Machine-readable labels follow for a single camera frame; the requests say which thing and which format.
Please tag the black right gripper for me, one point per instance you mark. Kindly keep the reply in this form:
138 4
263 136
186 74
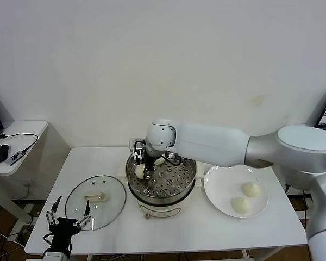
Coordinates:
152 155

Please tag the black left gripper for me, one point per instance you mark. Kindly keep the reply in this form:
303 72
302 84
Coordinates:
63 231

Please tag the white steamed baozi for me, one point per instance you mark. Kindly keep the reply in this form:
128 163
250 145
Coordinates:
241 205
160 161
251 189
139 171

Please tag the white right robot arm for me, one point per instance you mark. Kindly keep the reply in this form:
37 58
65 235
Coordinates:
220 146

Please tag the stainless steel steamer basket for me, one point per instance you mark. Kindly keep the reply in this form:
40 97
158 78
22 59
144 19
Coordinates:
174 179

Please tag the white power strip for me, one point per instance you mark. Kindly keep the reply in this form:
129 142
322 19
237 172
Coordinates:
29 210

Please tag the cream electric cooker pot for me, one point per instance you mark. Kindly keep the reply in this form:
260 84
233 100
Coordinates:
163 209

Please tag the grey usb hub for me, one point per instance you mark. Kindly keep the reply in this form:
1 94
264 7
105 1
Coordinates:
15 158

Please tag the white round plate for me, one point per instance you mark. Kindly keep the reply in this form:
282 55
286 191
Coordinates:
222 187

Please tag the white side table with mouse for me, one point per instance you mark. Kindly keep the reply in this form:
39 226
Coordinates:
24 130

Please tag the white wall plug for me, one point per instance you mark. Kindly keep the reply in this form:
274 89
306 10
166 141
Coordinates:
28 185

